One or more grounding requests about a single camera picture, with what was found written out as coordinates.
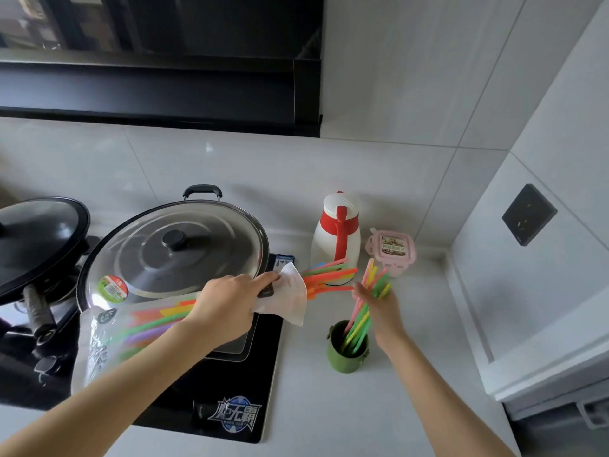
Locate clear plastic straw bag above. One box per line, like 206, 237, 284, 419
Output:
71, 262, 308, 396

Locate large glass wok lid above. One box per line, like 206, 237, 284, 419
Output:
76, 200, 270, 314

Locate steel wok with black handle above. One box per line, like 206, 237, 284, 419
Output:
76, 184, 270, 363

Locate green cup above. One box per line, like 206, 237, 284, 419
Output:
326, 320, 371, 374

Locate person's right forearm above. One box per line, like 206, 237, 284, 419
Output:
376, 328, 517, 457

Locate pink food container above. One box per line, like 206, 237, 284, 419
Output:
365, 227, 417, 278

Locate person's left hand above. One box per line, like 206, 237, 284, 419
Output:
183, 271, 282, 349

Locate black gas stove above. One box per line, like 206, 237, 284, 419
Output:
0, 235, 103, 411

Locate black wall socket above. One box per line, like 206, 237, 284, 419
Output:
501, 184, 559, 247

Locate person's right hand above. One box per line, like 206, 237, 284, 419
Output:
352, 281, 408, 351

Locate black induction cooker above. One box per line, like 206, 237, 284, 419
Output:
132, 254, 296, 444

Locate black rimmed glass lid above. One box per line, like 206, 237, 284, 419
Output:
0, 197, 91, 306

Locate bundle of colourful straws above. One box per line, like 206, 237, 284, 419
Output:
339, 258, 394, 357

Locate black range hood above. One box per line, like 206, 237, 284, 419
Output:
0, 0, 324, 138

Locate black pan with handle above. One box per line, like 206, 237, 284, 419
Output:
0, 235, 103, 348

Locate bunch of straws in bag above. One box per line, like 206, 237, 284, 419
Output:
116, 258, 359, 363

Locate white and red thermos jug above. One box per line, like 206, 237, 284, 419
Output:
310, 191, 363, 282

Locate person's left forearm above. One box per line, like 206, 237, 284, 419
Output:
0, 313, 225, 457

